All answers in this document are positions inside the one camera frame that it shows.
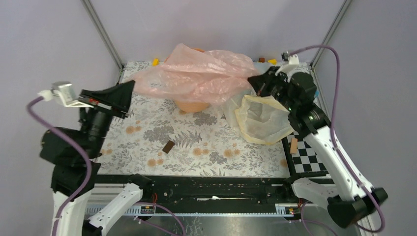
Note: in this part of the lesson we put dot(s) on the yellow block at back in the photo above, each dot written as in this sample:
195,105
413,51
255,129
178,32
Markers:
273,61

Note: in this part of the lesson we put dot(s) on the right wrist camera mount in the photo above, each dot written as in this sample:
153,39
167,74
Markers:
291,61

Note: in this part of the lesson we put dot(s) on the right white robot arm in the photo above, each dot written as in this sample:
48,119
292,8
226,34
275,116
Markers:
353,197

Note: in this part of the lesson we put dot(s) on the pink plastic trash bag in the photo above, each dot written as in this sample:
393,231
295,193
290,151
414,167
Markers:
188,75

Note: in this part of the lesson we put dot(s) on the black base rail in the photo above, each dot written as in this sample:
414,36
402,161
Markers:
221,196

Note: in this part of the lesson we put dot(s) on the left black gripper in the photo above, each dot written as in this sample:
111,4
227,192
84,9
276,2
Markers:
114,99

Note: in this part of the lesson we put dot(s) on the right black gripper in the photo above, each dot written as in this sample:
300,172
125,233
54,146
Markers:
260,83

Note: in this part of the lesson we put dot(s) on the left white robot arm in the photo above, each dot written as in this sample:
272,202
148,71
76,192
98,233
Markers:
72,151

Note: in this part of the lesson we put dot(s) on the yellow toy block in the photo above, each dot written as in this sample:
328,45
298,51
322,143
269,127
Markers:
155,62

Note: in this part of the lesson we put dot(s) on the orange plastic trash bin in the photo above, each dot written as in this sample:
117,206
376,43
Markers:
186,106

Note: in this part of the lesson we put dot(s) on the floral patterned table mat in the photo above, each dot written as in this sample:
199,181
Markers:
205,145

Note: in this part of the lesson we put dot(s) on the clear white trash bag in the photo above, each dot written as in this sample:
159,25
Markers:
229,108

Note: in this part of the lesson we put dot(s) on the black white checkerboard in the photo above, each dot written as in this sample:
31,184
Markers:
305,161

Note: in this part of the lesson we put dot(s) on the dark brown rectangular block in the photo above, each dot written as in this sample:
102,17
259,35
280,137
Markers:
168,147

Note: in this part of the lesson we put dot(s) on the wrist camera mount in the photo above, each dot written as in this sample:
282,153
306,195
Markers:
63,93
291,61

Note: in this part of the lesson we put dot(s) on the light wooden block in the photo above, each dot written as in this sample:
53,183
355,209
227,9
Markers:
294,146

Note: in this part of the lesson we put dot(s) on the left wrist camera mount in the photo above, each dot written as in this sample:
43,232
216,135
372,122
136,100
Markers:
63,93

